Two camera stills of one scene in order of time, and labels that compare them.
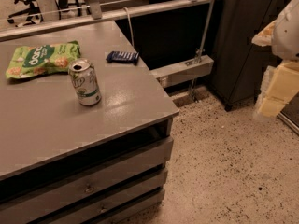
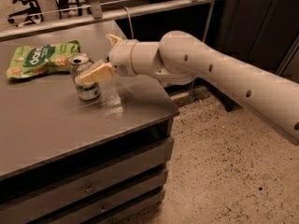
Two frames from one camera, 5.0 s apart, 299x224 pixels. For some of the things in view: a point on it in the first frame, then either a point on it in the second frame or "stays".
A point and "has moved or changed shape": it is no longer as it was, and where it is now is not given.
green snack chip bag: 32,60 stays
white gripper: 287,36 -> 121,58
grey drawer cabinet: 105,184 stays
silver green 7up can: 85,80 has moved or changed shape
